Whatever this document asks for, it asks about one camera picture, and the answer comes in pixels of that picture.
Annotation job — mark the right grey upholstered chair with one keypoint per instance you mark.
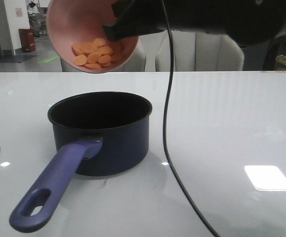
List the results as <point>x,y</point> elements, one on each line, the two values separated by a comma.
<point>205,52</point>

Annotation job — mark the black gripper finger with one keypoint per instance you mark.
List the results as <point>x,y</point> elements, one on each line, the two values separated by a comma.
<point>124,8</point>
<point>149,18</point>

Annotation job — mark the orange ham slices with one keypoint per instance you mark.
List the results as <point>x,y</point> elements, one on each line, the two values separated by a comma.
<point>97,54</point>

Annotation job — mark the left grey upholstered chair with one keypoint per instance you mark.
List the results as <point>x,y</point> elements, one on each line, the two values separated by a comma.
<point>136,63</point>

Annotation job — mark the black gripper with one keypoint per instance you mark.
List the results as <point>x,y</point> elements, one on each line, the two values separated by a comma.
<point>245,21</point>

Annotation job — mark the dark grey counter cabinet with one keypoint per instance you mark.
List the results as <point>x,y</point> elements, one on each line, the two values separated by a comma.
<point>262,57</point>

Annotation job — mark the dark blue saucepan purple handle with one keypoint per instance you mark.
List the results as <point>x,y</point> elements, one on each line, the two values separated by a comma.
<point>96,134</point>

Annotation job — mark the grey upholstered chair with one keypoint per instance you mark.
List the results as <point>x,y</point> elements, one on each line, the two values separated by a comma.
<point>205,52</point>
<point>136,63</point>

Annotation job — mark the pink plastic bowl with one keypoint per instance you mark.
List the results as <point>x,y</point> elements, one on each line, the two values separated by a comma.
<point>75,25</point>

